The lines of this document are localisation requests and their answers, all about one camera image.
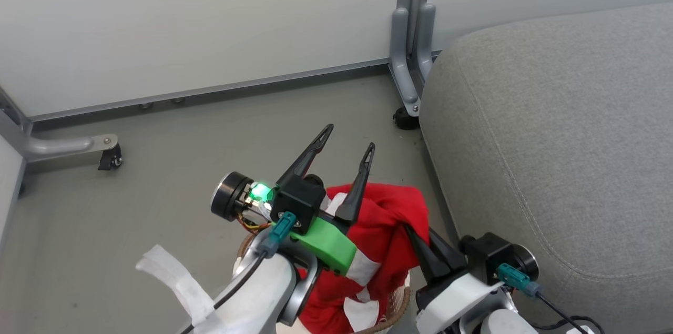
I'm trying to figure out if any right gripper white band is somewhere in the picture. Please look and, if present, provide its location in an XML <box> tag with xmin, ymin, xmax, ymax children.
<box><xmin>404</xmin><ymin>222</ymin><xmax>506</xmax><ymax>334</ymax></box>

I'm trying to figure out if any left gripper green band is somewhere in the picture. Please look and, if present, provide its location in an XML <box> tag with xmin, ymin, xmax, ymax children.
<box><xmin>210</xmin><ymin>124</ymin><xmax>376</xmax><ymax>277</ymax></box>

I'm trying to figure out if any red white garment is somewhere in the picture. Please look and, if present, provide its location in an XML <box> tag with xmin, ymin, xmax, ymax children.
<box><xmin>294</xmin><ymin>182</ymin><xmax>433</xmax><ymax>334</ymax></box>

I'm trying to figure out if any woven laundry basket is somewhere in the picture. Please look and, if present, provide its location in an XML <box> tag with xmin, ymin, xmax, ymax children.
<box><xmin>233</xmin><ymin>231</ymin><xmax>412</xmax><ymax>334</ymax></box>

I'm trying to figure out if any black caster wheel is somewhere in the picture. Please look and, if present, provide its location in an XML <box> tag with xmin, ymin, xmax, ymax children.
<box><xmin>98</xmin><ymin>143</ymin><xmax>123</xmax><ymax>171</ymax></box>
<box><xmin>393</xmin><ymin>106</ymin><xmax>421</xmax><ymax>131</ymax></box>

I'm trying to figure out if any grey fabric sofa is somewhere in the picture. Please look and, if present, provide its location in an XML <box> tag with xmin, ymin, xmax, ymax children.
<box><xmin>419</xmin><ymin>3</ymin><xmax>673</xmax><ymax>334</ymax></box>

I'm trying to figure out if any white tape strip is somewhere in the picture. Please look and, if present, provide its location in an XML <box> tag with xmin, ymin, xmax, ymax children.
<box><xmin>135</xmin><ymin>244</ymin><xmax>217</xmax><ymax>327</ymax></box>

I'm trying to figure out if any grey partition foot bar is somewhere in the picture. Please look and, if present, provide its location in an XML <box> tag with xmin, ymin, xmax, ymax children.
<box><xmin>0</xmin><ymin>86</ymin><xmax>119</xmax><ymax>173</ymax></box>

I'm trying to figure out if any black cable with teal plug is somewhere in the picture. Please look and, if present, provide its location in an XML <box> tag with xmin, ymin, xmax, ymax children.
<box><xmin>181</xmin><ymin>211</ymin><xmax>298</xmax><ymax>334</ymax></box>
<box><xmin>496</xmin><ymin>263</ymin><xmax>606</xmax><ymax>334</ymax></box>

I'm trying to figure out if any grey partition bottom rail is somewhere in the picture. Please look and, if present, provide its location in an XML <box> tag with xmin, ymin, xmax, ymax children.
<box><xmin>29</xmin><ymin>57</ymin><xmax>394</xmax><ymax>124</ymax></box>

